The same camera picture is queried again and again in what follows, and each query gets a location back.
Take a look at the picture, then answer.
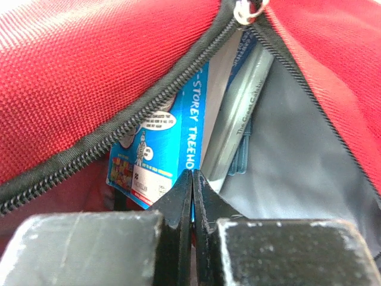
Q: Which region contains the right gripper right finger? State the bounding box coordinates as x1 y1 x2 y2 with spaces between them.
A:
193 170 380 285

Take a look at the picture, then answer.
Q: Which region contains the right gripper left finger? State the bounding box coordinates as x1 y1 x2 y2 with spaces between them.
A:
1 170 192 285

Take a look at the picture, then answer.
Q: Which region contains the blue treehouse book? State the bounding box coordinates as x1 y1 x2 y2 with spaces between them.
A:
106 64 209 209

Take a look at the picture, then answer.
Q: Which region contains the blue wallet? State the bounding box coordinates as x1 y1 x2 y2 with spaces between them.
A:
228 131 251 176

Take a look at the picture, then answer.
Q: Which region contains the white booklet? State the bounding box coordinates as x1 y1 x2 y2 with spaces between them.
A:
201 43 273 193

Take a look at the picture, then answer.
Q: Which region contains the red backpack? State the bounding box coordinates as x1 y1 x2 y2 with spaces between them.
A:
1 1 380 255

